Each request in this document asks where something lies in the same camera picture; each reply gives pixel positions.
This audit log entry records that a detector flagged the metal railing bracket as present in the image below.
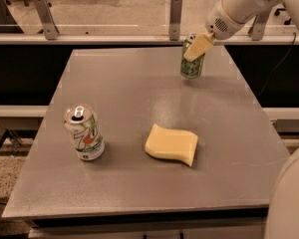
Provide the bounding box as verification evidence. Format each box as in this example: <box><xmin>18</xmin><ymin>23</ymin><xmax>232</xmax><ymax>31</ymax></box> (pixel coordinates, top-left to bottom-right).
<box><xmin>34</xmin><ymin>0</ymin><xmax>59</xmax><ymax>40</ymax></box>
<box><xmin>248</xmin><ymin>9</ymin><xmax>271</xmax><ymax>41</ymax></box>
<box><xmin>168</xmin><ymin>0</ymin><xmax>182</xmax><ymax>41</ymax></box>

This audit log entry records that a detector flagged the black cable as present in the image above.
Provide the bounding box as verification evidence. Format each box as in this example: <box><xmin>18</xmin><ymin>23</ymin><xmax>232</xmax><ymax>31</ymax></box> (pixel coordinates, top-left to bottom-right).
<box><xmin>257</xmin><ymin>32</ymin><xmax>297</xmax><ymax>98</ymax></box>

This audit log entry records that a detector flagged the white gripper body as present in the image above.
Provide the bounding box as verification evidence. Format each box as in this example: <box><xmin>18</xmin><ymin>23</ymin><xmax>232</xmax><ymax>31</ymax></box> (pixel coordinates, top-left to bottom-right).
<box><xmin>205</xmin><ymin>0</ymin><xmax>244</xmax><ymax>40</ymax></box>

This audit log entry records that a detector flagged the metal railing bar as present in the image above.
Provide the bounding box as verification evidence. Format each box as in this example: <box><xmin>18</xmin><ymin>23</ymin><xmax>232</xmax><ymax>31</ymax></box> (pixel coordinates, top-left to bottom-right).
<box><xmin>0</xmin><ymin>33</ymin><xmax>299</xmax><ymax>46</ymax></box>

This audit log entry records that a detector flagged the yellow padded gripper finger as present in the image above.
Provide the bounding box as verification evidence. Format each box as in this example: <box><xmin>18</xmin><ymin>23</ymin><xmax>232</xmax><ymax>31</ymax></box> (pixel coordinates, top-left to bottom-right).
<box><xmin>184</xmin><ymin>32</ymin><xmax>214</xmax><ymax>62</ymax></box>

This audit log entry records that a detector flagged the white 7up can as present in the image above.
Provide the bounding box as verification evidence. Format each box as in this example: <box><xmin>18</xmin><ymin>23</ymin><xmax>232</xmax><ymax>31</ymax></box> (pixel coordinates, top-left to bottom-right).
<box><xmin>63</xmin><ymin>104</ymin><xmax>105</xmax><ymax>161</ymax></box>

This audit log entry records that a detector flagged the yellow sponge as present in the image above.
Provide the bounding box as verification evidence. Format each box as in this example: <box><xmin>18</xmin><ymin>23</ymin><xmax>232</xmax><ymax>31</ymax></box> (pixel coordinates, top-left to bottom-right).
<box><xmin>145</xmin><ymin>123</ymin><xmax>198</xmax><ymax>166</ymax></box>

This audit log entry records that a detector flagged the black office chair right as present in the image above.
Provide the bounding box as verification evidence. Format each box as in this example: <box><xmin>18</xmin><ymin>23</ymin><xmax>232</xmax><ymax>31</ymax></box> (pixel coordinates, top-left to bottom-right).
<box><xmin>274</xmin><ymin>8</ymin><xmax>292</xmax><ymax>25</ymax></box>

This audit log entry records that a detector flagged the green soda can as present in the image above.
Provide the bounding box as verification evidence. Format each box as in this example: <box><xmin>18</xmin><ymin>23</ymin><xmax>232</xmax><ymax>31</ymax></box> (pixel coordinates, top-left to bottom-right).
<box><xmin>180</xmin><ymin>35</ymin><xmax>204</xmax><ymax>80</ymax></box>

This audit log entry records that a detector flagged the right metal railing bracket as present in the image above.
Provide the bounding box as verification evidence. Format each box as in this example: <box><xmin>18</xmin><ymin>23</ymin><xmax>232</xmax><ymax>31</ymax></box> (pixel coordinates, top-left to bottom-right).
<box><xmin>248</xmin><ymin>9</ymin><xmax>271</xmax><ymax>41</ymax></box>

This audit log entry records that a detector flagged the left metal railing bracket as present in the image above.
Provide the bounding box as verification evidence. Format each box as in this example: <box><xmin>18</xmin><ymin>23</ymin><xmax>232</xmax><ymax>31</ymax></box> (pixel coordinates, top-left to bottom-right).
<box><xmin>34</xmin><ymin>0</ymin><xmax>59</xmax><ymax>40</ymax></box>

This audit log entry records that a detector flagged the middle metal railing bracket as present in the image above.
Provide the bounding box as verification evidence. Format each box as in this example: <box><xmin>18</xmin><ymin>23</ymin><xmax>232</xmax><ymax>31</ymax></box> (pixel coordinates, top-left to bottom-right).
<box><xmin>168</xmin><ymin>0</ymin><xmax>182</xmax><ymax>41</ymax></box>

